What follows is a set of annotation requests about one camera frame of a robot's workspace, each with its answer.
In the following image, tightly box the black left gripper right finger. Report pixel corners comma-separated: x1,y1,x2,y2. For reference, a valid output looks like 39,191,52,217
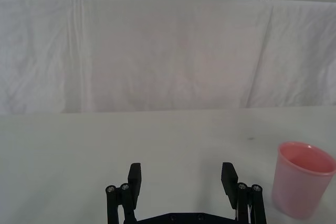
221,162,267,224

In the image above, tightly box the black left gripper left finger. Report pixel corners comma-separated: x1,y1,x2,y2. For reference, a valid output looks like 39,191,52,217
105,163,143,224

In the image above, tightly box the white tablecloth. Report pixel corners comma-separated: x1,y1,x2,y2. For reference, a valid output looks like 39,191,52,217
0,107,336,224

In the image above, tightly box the pink plastic cup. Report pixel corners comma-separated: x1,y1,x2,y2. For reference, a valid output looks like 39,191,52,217
271,141,336,220

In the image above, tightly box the white curtain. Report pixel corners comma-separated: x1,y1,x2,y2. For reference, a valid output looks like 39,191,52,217
0,0,336,116

